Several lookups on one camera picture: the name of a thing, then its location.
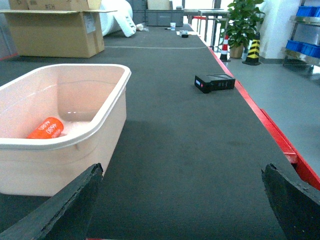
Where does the potted green plant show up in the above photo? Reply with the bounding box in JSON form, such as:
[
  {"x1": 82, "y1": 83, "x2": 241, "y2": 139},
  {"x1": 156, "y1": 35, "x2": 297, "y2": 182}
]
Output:
[{"x1": 226, "y1": 0, "x2": 265, "y2": 59}]

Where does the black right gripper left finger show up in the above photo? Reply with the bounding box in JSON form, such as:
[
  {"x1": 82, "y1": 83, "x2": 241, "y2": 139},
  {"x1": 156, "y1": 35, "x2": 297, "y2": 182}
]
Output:
[{"x1": 0, "y1": 163, "x2": 103, "y2": 240}]

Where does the pink plastic storage box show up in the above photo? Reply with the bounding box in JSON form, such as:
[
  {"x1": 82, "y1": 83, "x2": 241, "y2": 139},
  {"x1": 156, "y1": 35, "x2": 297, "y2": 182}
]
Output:
[{"x1": 0, "y1": 64, "x2": 131, "y2": 196}]

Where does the large cardboard box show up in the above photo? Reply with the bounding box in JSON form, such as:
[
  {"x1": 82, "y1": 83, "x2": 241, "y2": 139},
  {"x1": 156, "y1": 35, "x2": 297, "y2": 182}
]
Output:
[{"x1": 0, "y1": 0, "x2": 105, "y2": 58}]

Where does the steel shelf with blue bins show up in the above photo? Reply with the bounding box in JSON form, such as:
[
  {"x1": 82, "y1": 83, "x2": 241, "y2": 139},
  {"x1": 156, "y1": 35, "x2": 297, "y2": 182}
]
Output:
[{"x1": 281, "y1": 0, "x2": 320, "y2": 68}]

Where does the white foam roll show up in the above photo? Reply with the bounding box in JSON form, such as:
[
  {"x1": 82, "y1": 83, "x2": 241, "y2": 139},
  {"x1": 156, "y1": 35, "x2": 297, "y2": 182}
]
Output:
[{"x1": 99, "y1": 0, "x2": 137, "y2": 38}]

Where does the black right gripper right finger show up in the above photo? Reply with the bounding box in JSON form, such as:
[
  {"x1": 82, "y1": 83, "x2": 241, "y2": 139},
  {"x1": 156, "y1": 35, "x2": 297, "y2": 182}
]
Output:
[{"x1": 261, "y1": 163, "x2": 320, "y2": 240}]

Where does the yellow black striped bollard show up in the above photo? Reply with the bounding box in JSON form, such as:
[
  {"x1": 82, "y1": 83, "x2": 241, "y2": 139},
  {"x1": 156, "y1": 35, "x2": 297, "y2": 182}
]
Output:
[{"x1": 242, "y1": 32, "x2": 261, "y2": 66}]

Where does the grey plastic crate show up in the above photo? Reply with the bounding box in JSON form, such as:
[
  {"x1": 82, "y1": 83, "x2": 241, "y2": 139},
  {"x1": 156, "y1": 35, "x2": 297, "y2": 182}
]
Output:
[{"x1": 133, "y1": 9, "x2": 184, "y2": 27}]

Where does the distant red white cone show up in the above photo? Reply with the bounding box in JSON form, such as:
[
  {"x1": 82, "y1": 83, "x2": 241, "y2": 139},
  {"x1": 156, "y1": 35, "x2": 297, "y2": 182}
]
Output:
[{"x1": 219, "y1": 34, "x2": 231, "y2": 62}]

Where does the black battery pack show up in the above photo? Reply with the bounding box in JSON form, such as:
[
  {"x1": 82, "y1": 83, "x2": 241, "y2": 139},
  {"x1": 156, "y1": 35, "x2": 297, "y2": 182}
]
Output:
[{"x1": 194, "y1": 73, "x2": 236, "y2": 94}]

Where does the white paper cup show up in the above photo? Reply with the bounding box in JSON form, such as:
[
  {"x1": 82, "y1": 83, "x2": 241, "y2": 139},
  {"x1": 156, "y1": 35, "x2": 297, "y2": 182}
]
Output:
[{"x1": 170, "y1": 22, "x2": 176, "y2": 31}]

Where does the dark grey table mat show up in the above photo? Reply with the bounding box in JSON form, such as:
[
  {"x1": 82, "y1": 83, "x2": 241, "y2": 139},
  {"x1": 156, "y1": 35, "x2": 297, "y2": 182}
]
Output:
[{"x1": 0, "y1": 27, "x2": 295, "y2": 240}]

